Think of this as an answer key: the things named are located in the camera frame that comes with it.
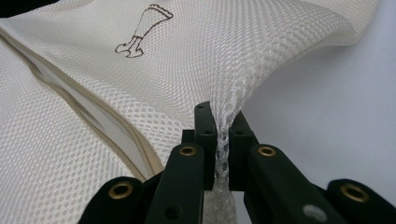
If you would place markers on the white board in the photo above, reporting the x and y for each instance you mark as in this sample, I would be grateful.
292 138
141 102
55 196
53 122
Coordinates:
342 118

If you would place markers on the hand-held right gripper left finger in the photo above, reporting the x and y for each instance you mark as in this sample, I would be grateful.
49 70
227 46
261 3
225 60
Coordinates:
183 180

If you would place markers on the cream mesh laundry bag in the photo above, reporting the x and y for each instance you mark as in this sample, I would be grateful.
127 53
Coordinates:
124 93

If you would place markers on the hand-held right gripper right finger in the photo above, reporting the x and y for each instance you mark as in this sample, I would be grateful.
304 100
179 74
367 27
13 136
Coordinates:
267 180

